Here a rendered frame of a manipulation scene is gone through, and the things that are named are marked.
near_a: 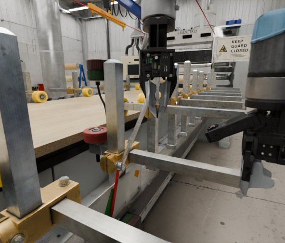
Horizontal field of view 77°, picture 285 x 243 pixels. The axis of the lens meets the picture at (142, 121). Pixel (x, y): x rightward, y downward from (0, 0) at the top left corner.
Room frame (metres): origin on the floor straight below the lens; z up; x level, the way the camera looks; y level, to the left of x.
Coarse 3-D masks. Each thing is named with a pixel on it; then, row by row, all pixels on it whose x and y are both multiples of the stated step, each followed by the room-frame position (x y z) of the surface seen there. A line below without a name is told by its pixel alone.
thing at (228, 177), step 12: (132, 156) 0.47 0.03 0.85; (144, 156) 0.46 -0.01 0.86; (156, 156) 0.45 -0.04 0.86; (168, 156) 0.45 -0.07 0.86; (156, 168) 0.44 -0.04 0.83; (168, 168) 0.43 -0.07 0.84; (180, 168) 0.41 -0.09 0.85; (192, 168) 0.40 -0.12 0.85; (204, 168) 0.39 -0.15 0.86; (216, 168) 0.39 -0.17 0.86; (228, 168) 0.39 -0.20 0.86; (216, 180) 0.37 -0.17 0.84; (228, 180) 0.36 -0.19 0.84
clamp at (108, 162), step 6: (126, 144) 0.52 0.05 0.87; (132, 144) 0.52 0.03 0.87; (138, 144) 0.53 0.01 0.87; (108, 156) 0.43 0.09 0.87; (114, 156) 0.44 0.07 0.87; (120, 156) 0.44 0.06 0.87; (102, 162) 0.44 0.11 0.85; (108, 162) 0.43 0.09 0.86; (114, 162) 0.42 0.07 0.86; (126, 162) 0.47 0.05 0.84; (102, 168) 0.44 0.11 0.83; (108, 168) 0.43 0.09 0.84; (114, 168) 0.42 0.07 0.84
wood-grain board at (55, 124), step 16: (96, 96) 1.63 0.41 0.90; (128, 96) 1.63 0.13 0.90; (32, 112) 0.87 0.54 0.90; (48, 112) 0.87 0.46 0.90; (64, 112) 0.87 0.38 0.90; (80, 112) 0.87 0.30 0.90; (96, 112) 0.87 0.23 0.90; (128, 112) 0.87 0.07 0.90; (32, 128) 0.59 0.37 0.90; (48, 128) 0.59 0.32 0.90; (64, 128) 0.59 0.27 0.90; (80, 128) 0.59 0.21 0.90; (48, 144) 0.45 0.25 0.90; (64, 144) 0.49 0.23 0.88
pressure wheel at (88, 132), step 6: (84, 132) 0.53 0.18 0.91; (90, 132) 0.52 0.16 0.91; (96, 132) 0.52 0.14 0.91; (102, 132) 0.53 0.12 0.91; (84, 138) 0.53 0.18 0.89; (90, 138) 0.51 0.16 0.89; (96, 138) 0.51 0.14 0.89; (102, 138) 0.52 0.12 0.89; (96, 144) 0.54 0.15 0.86; (96, 156) 0.55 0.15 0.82
